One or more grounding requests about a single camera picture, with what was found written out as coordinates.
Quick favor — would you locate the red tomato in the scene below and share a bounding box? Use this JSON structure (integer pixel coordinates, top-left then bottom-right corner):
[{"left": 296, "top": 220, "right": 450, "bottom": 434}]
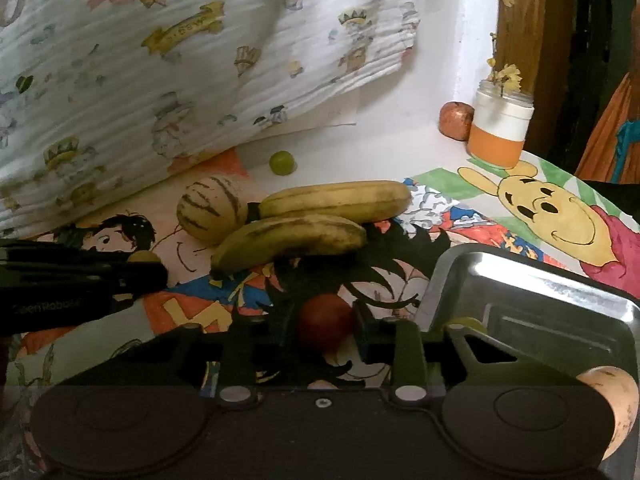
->
[{"left": 295, "top": 296, "right": 357, "bottom": 352}]

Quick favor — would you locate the metal tray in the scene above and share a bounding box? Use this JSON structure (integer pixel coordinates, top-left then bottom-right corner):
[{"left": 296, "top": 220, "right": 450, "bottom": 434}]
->
[{"left": 419, "top": 246, "right": 640, "bottom": 391}]

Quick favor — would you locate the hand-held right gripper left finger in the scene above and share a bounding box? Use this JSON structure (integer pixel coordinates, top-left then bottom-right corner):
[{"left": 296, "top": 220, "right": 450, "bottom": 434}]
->
[{"left": 50, "top": 302, "right": 298, "bottom": 408}]

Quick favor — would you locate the white cartoon printed blanket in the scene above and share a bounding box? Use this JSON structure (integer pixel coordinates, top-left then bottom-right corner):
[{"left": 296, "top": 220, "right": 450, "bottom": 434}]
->
[{"left": 0, "top": 0, "right": 421, "bottom": 238}]

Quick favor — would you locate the striped yellow melon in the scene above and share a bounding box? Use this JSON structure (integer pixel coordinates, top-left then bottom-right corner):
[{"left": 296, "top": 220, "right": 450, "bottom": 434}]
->
[
  {"left": 575, "top": 366, "right": 640, "bottom": 462},
  {"left": 176, "top": 175, "right": 249, "bottom": 246}
]

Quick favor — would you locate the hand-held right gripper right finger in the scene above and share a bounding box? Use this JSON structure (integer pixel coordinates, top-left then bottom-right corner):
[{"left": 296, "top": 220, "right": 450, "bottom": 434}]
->
[{"left": 351, "top": 301, "right": 601, "bottom": 406}]

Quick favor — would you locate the wall poster with orange dress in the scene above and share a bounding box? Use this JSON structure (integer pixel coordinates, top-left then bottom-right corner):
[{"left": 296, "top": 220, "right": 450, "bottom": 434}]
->
[{"left": 575, "top": 72, "right": 640, "bottom": 186}]

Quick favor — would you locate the yellow banana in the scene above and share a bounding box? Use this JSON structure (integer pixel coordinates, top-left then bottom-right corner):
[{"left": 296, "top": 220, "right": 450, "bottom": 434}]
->
[
  {"left": 258, "top": 180, "right": 413, "bottom": 224},
  {"left": 210, "top": 214, "right": 368, "bottom": 277}
]

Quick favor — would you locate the white and orange jar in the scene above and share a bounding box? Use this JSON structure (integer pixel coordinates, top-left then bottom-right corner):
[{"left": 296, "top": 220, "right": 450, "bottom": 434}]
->
[{"left": 467, "top": 79, "right": 535, "bottom": 170}]

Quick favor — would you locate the colourful cartoon printed tablecloth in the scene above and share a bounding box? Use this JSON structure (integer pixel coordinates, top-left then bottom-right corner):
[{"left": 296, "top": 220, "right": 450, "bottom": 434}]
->
[{"left": 0, "top": 147, "right": 640, "bottom": 401}]

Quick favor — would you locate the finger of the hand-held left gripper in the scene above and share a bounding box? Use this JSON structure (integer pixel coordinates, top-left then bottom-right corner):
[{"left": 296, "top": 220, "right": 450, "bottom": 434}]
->
[
  {"left": 60, "top": 260, "right": 169, "bottom": 297},
  {"left": 0, "top": 240, "right": 136, "bottom": 267}
]

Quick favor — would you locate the red apple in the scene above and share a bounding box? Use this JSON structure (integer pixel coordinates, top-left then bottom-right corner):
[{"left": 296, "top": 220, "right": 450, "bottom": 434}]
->
[{"left": 439, "top": 101, "right": 475, "bottom": 141}]

